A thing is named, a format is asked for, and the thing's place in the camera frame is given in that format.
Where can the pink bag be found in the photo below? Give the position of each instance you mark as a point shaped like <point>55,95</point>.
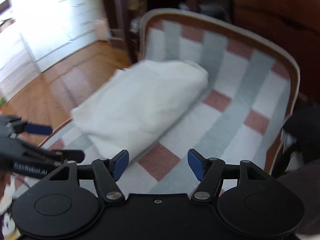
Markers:
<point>101,31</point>

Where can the grey fleece cloth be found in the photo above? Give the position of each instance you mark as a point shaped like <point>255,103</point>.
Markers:
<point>305,180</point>

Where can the bin with plastic liner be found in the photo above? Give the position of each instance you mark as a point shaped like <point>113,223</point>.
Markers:
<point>215,12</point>

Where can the dark wooden shelf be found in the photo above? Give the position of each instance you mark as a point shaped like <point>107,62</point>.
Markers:
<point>132,47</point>

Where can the printed cloth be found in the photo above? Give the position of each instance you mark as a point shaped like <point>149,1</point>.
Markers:
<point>7,205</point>

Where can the white drawer cabinet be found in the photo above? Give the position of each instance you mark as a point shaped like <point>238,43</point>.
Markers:
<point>62,17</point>

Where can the dark wooden chair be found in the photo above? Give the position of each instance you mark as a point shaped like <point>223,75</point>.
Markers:
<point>117,10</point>

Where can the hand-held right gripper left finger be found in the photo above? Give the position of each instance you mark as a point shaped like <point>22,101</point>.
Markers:
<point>121,165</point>

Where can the dark wooden desk with drawers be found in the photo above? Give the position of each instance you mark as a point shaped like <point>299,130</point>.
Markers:
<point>275,17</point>

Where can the cream fleece garment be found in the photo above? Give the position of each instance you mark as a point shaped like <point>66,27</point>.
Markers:
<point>140,100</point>

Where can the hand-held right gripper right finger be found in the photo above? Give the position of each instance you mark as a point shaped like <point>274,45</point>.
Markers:
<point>195,165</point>

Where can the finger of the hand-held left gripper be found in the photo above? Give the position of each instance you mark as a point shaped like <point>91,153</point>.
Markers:
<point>37,129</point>
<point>72,155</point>

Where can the black cloth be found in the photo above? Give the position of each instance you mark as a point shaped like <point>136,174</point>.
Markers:
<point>302,127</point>

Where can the checkered mat with brown border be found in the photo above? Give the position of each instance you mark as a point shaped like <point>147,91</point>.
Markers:
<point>225,105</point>

